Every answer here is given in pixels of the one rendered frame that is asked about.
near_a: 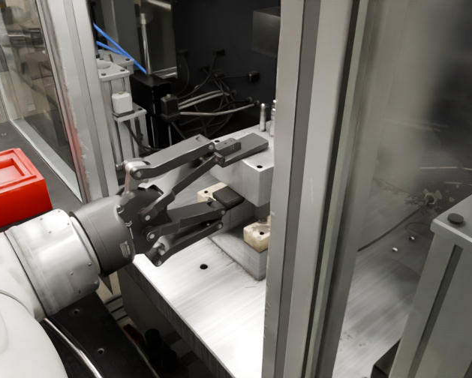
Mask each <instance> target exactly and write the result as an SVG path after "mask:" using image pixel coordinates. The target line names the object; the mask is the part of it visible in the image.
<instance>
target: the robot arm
mask: <svg viewBox="0 0 472 378"><path fill-rule="evenodd" d="M268 146H269V141H268V140H267V139H264V138H263V137H261V136H259V135H257V134H255V133H250V134H248V135H246V136H244V137H241V138H239V139H234V138H229V139H226V140H224V141H222V142H219V143H217V144H215V143H214V142H213V141H211V140H209V139H207V138H206V137H204V136H203V135H201V134H198V135H196V136H193V137H191V138H189V139H186V140H184V141H181V142H179V143H177V144H175V145H172V146H170V147H168V148H165V149H163V150H161V151H158V152H156V153H154V154H151V155H149V156H147V157H145V158H139V159H130V160H125V161H124V162H123V163H122V169H123V170H124V171H125V172H126V176H125V186H123V187H121V188H120V189H119V190H118V191H117V192H116V193H115V194H113V195H112V196H109V197H103V198H98V199H96V200H94V201H91V202H89V203H87V204H85V205H82V206H80V207H78V208H76V209H73V210H71V211H70V212H69V215H70V218H69V217H68V216H67V214H66V213H65V212H64V211H62V210H61V209H56V210H53V211H51V212H48V213H46V214H43V215H41V216H40V217H37V218H35V219H33V220H30V221H28V222H25V223H23V224H20V225H19V226H13V227H11V228H10V229H9V230H7V231H5V234H6V235H5V234H4V232H1V233H0V378H68V376H67V374H66V371H65V368H64V366H63V364H62V361H61V359H60V358H59V354H58V353H57V351H56V349H55V347H54V346H53V343H52V342H51V340H50V339H49V337H48V336H47V334H46V332H45V331H44V329H43V328H42V327H41V325H40V324H39V322H40V321H41V320H44V319H45V318H47V316H50V315H52V314H56V313H58V312H59V310H61V309H62V308H65V307H67V306H68V305H70V304H72V303H74V302H75V301H77V300H79V299H81V298H83V297H84V296H87V295H88V294H90V293H92V292H94V291H95V290H97V289H98V288H99V286H100V281H99V277H98V275H100V276H101V277H102V278H105V277H106V276H108V275H111V274H112V273H114V272H116V271H118V270H119V269H122V268H124V267H125V266H127V265H129V264H131V263H132V262H133V261H134V259H135V256H136V255H139V254H144V255H145V256H146V257H147V258H148V260H149V261H150V262H151V263H152V264H153V265H154V266H155V267H160V266H161V265H162V264H163V263H165V262H166V261H167V260H168V259H169V258H170V257H171V256H172V255H174V254H176V253H178V252H180V251H182V250H184V249H185V248H187V247H189V246H191V245H193V244H194V243H196V242H198V241H200V240H202V239H204V238H205V237H207V236H209V235H211V234H213V233H215V232H217V231H219V230H220V229H221V228H222V227H223V225H224V224H223V222H222V221H221V220H222V217H223V216H224V215H225V214H226V212H227V211H228V210H230V209H232V208H234V207H235V206H238V205H240V204H242V203H243V202H244V201H245V198H244V197H243V196H241V195H240V194H238V193H237V192H235V191H234V190H233V189H231V188H230V187H228V186H225V187H223V188H221V189H219V190H216V191H214V192H212V197H213V198H214V199H213V198H211V197H210V196H209V199H208V200H207V201H204V202H198V203H195V204H191V205H186V206H183V207H179V208H174V209H171V210H167V206H168V205H169V204H171V202H173V201H174V200H175V198H176V195H177V194H178V193H180V192H181V191H183V190H184V189H185V188H186V187H187V186H189V185H190V184H191V183H193V182H194V181H196V180H197V179H198V178H199V177H201V176H202V175H203V174H204V173H206V172H207V171H209V170H210V169H211V168H213V167H214V166H215V165H216V164H217V165H219V166H220V167H222V168H225V167H227V166H229V165H231V164H234V163H235V162H237V161H240V160H241V159H243V158H246V157H247V156H249V155H252V154H254V153H256V152H258V151H260V150H262V149H264V148H266V147H268ZM169 171H170V172H169ZM167 172H169V173H168V174H166V175H165V176H163V177H162V178H160V179H155V180H153V181H151V182H150V183H149V184H147V185H146V186H145V187H138V186H139V185H140V184H142V183H143V182H144V183H148V182H149V179H151V178H154V177H157V176H160V175H162V174H165V173H167ZM159 192H160V193H161V194H162V195H160V194H159ZM207 224H209V225H207ZM6 236H7V237H8V238H7V237H6ZM8 240H9V241H8ZM9 242H10V243H9ZM38 299H39V300H38ZM41 305H42V306H41ZM43 308H44V309H43ZM44 311H45V312H46V313H45V312H44ZM46 314H47V315H46Z"/></svg>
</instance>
